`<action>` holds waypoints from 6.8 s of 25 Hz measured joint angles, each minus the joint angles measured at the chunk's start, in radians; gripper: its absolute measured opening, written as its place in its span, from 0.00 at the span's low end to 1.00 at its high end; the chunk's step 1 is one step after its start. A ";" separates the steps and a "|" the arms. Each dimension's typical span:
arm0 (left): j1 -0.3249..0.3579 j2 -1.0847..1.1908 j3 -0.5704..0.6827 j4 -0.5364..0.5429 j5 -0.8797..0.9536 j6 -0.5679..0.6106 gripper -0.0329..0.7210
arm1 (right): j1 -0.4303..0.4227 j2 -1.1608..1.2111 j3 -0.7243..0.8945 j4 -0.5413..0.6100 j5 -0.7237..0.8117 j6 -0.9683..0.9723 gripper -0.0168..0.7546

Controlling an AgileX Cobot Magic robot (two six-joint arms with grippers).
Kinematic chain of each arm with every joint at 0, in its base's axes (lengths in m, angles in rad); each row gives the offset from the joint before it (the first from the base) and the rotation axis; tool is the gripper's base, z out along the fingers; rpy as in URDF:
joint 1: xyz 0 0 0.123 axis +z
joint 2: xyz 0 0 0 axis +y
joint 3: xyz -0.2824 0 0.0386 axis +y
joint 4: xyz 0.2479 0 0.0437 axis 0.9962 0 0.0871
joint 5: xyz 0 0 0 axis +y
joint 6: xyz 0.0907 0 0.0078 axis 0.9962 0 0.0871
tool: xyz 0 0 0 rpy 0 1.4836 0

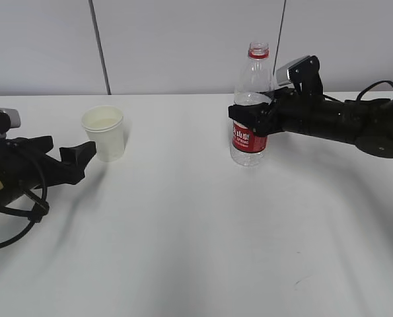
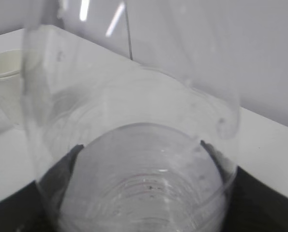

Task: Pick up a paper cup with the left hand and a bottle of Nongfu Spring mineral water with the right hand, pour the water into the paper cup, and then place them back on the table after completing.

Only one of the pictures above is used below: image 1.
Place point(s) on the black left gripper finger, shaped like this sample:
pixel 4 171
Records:
pixel 78 156

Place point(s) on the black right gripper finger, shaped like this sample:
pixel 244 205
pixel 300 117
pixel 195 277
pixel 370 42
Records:
pixel 257 117

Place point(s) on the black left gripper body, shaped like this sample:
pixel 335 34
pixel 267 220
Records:
pixel 28 165

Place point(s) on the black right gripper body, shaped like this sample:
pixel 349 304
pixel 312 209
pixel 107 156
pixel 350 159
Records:
pixel 274 118

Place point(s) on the clear water bottle red label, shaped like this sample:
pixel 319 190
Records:
pixel 255 79

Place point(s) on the white paper cup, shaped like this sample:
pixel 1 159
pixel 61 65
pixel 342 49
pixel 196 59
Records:
pixel 105 126

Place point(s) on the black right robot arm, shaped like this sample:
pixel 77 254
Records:
pixel 366 124

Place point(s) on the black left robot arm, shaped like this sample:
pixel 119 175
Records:
pixel 8 196

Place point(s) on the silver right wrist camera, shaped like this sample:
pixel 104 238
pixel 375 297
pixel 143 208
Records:
pixel 303 74

